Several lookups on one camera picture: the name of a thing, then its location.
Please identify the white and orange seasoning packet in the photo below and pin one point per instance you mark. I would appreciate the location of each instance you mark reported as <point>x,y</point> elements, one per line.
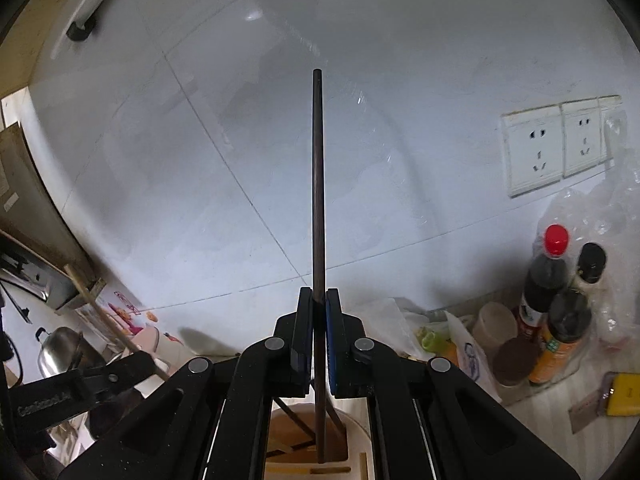
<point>470,360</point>

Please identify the cream utensil holder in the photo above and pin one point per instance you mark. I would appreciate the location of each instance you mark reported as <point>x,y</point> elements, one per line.
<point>357,435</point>

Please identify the beige-lidded jar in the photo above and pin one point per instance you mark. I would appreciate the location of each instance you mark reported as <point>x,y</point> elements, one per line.
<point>492,325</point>

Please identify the brown-lidded jar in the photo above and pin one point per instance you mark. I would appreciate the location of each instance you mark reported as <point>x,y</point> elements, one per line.
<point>515,360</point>

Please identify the clear plastic bag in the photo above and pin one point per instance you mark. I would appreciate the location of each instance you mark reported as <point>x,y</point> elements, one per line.
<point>620,220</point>

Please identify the dark wooden chopstick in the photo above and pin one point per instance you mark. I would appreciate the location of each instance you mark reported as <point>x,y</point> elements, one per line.
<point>297,419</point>
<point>317,185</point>
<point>337,415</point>

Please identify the colourful cartoon wall sticker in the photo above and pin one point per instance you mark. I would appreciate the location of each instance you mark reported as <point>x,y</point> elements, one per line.
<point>132,315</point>

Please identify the green plastic packet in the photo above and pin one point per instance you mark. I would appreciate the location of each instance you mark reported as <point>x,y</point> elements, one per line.
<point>432,341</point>

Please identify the white wall socket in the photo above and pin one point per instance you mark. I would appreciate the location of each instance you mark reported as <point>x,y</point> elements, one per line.
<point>614,120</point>
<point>532,152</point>
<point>582,137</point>

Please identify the red-capped dark sauce bottle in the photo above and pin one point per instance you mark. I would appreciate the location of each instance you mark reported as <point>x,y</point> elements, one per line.
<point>547,270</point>

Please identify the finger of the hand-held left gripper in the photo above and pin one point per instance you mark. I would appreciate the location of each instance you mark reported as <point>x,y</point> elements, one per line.
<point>125,370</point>

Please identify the brown card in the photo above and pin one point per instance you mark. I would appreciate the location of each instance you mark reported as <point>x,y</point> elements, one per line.
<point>585,412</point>

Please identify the black-capped sauce bottle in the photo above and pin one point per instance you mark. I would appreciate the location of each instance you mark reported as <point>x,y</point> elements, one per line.
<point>591,262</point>

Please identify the orange-label dark sauce bottle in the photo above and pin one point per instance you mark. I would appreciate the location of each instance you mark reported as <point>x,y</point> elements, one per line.
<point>565,320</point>

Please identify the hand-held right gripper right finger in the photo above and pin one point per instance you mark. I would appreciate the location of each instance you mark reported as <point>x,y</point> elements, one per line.
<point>334,340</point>

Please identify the pink and cream electric kettle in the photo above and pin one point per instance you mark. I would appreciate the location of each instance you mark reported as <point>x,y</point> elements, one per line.
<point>150,342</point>

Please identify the yellow phone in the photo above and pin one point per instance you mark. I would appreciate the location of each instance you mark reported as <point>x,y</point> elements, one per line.
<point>625,395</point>

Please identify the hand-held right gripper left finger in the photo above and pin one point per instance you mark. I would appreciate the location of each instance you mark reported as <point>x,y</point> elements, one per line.
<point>302,320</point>

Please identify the white plastic bag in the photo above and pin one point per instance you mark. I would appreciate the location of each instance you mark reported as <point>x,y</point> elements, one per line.
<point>395,320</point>

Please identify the clear plastic organizer tray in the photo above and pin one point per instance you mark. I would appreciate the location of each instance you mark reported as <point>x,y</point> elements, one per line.
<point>515,394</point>

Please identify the range hood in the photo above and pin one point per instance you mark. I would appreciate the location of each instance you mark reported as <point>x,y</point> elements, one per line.
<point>25,200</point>

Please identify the silver cooking pot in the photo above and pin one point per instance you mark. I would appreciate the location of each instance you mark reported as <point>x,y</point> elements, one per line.
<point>60,352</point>

